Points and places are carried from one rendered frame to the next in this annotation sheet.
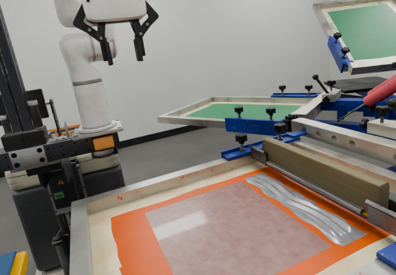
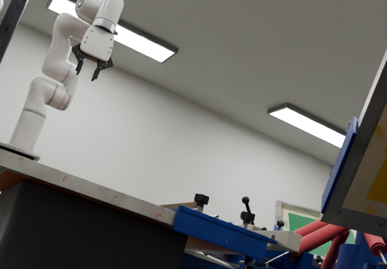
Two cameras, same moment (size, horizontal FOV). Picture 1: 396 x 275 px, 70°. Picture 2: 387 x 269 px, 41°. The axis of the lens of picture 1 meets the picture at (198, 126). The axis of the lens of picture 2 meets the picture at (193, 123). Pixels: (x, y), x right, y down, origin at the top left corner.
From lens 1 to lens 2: 1.22 m
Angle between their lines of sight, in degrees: 35
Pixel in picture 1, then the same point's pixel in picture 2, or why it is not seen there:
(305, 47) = not seen: outside the picture
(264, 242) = not seen: hidden behind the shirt
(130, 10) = (101, 55)
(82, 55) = (44, 93)
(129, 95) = not seen: hidden behind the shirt
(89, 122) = (18, 140)
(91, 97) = (31, 123)
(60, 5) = (50, 59)
